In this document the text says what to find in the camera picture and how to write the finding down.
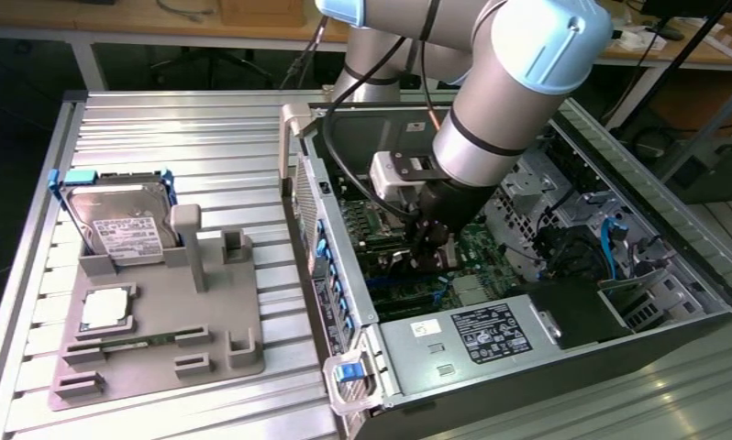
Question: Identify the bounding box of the white box with black insert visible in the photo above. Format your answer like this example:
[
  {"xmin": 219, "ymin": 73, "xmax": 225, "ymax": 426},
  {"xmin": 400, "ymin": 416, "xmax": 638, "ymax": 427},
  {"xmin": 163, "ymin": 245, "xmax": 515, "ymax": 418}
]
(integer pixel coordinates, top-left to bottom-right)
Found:
[{"xmin": 609, "ymin": 27, "xmax": 666, "ymax": 50}]

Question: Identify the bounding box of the black office chair base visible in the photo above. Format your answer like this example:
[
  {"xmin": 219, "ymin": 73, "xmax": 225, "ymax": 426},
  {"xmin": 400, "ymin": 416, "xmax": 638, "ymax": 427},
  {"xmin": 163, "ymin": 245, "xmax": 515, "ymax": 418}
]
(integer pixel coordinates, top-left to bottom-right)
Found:
[{"xmin": 149, "ymin": 45, "xmax": 276, "ymax": 91}]

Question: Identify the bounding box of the black plastic shroud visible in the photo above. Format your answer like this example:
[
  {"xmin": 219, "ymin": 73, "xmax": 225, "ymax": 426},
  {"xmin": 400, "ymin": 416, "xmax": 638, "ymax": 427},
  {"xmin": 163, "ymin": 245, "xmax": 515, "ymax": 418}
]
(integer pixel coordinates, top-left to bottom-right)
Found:
[{"xmin": 503, "ymin": 279, "xmax": 637, "ymax": 352}]

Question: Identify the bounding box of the silver power supply unit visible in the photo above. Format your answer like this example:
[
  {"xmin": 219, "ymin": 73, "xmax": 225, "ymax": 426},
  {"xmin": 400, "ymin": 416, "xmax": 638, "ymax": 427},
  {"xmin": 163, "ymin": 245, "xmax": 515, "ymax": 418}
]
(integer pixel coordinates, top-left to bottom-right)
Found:
[{"xmin": 374, "ymin": 295, "xmax": 566, "ymax": 398}]

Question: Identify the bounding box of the silver CPU chip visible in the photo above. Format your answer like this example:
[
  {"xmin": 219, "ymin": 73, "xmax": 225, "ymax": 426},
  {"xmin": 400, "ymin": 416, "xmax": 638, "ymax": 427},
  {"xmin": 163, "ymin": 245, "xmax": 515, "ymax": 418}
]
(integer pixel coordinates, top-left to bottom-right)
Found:
[{"xmin": 80, "ymin": 289, "xmax": 133, "ymax": 329}]

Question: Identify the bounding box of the black RAM stick with label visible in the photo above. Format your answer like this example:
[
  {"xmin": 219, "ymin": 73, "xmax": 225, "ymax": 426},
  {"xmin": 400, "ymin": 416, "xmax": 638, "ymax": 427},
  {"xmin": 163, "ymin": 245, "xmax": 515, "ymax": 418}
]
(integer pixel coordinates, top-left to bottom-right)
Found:
[{"xmin": 362, "ymin": 237, "xmax": 416, "ymax": 258}]

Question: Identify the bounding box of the silver front disk bay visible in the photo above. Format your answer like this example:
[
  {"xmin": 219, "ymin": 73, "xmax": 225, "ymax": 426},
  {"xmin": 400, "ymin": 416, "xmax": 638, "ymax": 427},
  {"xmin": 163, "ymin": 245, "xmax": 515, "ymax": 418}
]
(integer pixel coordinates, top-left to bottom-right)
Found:
[{"xmin": 597, "ymin": 268, "xmax": 720, "ymax": 334}]

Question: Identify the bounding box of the grey parts rack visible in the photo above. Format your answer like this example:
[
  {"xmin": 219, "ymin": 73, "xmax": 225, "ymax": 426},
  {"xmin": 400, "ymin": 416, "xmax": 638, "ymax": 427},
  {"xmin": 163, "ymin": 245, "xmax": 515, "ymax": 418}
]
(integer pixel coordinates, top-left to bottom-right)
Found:
[{"xmin": 46, "ymin": 201, "xmax": 268, "ymax": 413}]

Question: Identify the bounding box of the black stand pole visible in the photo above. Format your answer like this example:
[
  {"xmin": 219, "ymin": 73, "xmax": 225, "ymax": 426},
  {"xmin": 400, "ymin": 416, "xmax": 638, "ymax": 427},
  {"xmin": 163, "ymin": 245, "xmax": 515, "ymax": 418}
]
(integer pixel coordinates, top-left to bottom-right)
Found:
[{"xmin": 601, "ymin": 0, "xmax": 732, "ymax": 132}]

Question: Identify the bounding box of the CPU socket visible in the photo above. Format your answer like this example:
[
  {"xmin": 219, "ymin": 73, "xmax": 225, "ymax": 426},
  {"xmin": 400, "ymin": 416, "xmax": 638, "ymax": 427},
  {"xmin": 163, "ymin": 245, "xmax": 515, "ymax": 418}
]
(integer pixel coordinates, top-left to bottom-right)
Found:
[{"xmin": 368, "ymin": 203, "xmax": 407, "ymax": 237}]

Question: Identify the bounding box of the clear corner handle blue latch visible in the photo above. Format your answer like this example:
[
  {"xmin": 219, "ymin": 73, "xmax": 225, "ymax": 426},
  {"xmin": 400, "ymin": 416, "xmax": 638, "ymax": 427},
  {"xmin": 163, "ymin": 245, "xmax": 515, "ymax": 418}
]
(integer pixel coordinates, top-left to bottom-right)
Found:
[{"xmin": 320, "ymin": 350, "xmax": 383, "ymax": 416}]

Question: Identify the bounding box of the black expansion slot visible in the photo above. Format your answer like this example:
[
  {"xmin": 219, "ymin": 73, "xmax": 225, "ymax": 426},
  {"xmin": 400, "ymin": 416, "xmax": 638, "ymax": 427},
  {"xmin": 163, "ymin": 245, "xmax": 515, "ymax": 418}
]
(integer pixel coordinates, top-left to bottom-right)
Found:
[{"xmin": 370, "ymin": 292, "xmax": 435, "ymax": 311}]

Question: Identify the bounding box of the long wooden desk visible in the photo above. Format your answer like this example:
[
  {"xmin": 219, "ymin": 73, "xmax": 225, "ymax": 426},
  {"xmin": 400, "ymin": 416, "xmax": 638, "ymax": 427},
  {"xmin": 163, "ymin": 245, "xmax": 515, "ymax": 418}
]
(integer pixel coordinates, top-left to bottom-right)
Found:
[{"xmin": 0, "ymin": 0, "xmax": 732, "ymax": 132}]

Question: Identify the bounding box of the silver perforated disk bay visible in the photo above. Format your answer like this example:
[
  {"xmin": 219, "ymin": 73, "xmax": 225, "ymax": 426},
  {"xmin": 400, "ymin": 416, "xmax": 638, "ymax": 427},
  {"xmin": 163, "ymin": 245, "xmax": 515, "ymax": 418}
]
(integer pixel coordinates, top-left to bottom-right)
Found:
[{"xmin": 484, "ymin": 150, "xmax": 578, "ymax": 230}]

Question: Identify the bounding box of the green motherboard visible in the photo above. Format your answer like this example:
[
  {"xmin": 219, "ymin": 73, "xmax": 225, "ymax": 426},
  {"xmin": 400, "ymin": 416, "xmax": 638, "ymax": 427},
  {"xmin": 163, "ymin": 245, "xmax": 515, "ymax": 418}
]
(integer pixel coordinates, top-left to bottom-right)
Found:
[{"xmin": 334, "ymin": 171, "xmax": 526, "ymax": 322}]

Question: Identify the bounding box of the blue disk wire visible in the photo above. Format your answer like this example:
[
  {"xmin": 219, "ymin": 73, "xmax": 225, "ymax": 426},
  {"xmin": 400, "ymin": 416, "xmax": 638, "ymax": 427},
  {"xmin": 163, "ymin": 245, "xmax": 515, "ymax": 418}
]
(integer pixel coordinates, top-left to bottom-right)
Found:
[{"xmin": 597, "ymin": 217, "xmax": 627, "ymax": 281}]

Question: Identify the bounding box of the graphics card with metal bracket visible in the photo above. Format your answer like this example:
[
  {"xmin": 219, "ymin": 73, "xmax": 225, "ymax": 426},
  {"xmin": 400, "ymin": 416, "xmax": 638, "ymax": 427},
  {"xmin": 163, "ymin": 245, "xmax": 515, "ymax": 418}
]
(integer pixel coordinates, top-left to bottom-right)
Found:
[{"xmin": 362, "ymin": 242, "xmax": 462, "ymax": 279}]

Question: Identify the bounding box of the black monitor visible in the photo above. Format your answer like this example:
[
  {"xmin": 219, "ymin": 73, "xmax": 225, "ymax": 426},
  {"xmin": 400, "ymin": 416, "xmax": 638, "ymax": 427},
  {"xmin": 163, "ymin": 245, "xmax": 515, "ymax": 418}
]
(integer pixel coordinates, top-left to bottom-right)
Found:
[{"xmin": 638, "ymin": 0, "xmax": 732, "ymax": 41}]

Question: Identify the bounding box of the dark grey computer tower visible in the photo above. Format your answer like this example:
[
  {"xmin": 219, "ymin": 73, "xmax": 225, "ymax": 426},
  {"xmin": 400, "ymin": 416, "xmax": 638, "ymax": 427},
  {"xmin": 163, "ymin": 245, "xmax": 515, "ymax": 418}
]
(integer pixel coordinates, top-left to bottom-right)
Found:
[{"xmin": 667, "ymin": 141, "xmax": 732, "ymax": 205}]

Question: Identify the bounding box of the open black PC case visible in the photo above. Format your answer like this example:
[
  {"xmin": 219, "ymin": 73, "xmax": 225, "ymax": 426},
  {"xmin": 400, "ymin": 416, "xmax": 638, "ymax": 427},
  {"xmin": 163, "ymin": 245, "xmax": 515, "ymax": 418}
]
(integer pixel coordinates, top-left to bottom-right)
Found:
[{"xmin": 277, "ymin": 101, "xmax": 732, "ymax": 440}]

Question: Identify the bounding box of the black wire bundle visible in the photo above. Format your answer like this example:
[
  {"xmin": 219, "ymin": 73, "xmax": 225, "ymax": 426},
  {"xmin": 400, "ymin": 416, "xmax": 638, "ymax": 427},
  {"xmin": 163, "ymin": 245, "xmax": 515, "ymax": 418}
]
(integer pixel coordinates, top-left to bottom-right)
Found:
[{"xmin": 534, "ymin": 224, "xmax": 609, "ymax": 281}]

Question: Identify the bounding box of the aluminium profile frame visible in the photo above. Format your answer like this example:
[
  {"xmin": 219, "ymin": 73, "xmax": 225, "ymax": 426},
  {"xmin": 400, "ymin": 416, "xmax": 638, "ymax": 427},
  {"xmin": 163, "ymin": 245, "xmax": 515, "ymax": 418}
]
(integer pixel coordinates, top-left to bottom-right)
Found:
[{"xmin": 651, "ymin": 80, "xmax": 732, "ymax": 184}]

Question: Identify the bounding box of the green RAM stick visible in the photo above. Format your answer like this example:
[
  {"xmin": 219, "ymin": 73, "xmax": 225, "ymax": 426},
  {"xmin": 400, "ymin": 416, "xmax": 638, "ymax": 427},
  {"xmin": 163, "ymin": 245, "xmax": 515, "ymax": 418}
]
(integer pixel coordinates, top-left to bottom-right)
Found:
[{"xmin": 98, "ymin": 333, "xmax": 177, "ymax": 353}]

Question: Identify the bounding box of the beige corner handle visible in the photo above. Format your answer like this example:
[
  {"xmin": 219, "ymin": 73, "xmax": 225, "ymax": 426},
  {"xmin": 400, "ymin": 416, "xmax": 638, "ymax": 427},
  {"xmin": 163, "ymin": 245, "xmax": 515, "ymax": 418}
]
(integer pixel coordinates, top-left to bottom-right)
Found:
[{"xmin": 279, "ymin": 103, "xmax": 317, "ymax": 139}]

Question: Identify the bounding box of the silver chipset heatsink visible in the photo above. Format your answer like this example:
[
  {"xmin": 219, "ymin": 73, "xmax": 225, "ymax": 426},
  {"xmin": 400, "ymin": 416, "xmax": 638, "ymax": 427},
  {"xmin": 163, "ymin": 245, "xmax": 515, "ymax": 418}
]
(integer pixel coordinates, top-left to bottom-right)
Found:
[{"xmin": 450, "ymin": 277, "xmax": 492, "ymax": 308}]

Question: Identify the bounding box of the silver hard disk drive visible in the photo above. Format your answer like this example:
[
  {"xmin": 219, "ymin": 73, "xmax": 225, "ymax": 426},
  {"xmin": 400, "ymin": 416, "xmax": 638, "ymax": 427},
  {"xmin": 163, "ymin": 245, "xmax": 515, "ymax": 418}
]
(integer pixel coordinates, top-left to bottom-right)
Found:
[{"xmin": 64, "ymin": 182, "xmax": 180, "ymax": 268}]

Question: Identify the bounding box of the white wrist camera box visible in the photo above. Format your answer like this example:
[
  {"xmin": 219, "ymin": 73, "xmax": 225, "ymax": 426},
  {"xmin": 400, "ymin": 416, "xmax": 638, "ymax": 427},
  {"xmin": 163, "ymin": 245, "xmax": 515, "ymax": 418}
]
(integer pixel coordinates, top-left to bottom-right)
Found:
[{"xmin": 368, "ymin": 150, "xmax": 434, "ymax": 205}]

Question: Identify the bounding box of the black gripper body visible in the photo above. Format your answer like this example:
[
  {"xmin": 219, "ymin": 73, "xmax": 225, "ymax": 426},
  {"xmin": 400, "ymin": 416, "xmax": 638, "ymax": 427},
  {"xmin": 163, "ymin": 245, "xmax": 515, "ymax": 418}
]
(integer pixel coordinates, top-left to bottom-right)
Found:
[{"xmin": 414, "ymin": 179, "xmax": 499, "ymax": 231}]

